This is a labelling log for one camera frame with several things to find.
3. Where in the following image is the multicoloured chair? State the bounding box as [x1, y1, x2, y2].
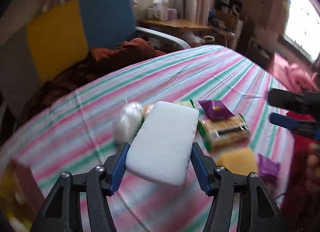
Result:
[0, 0, 137, 118]

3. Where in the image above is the purple printed snack packet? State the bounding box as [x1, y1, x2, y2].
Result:
[198, 100, 235, 121]

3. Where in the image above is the pink cloth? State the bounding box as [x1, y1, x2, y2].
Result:
[266, 52, 319, 93]

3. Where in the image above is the glass window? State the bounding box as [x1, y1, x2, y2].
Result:
[285, 0, 320, 63]

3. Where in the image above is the plain purple packet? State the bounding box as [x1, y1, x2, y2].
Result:
[257, 153, 280, 180]

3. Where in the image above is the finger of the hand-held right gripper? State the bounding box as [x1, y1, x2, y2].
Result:
[267, 88, 320, 118]
[269, 112, 320, 141]

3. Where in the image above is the brown cardboard box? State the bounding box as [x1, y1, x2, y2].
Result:
[215, 10, 244, 35]

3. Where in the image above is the striped tablecloth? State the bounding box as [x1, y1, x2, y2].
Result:
[0, 44, 297, 232]

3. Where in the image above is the large green cracker packet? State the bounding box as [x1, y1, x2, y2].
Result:
[197, 114, 251, 151]

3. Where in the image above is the person's right hand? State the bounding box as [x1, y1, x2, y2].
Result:
[307, 142, 320, 180]

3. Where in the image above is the black desktop device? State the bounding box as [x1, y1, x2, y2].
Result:
[215, 0, 242, 14]

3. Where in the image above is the white sponge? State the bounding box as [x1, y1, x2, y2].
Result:
[125, 101, 200, 186]

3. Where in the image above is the dark red blanket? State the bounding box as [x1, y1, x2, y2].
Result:
[24, 38, 167, 123]

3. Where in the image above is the yellow sponge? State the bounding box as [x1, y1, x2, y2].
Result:
[215, 147, 258, 176]

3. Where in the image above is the white plastic bag ball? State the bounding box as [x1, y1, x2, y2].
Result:
[112, 101, 144, 145]

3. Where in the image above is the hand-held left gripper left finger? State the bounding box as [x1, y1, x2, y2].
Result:
[30, 142, 130, 232]

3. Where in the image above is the wooden bedside desk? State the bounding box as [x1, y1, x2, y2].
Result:
[141, 19, 237, 38]

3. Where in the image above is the white bed rail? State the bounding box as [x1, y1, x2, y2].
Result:
[136, 27, 192, 49]

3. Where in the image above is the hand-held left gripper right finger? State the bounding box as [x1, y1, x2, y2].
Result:
[191, 142, 284, 232]

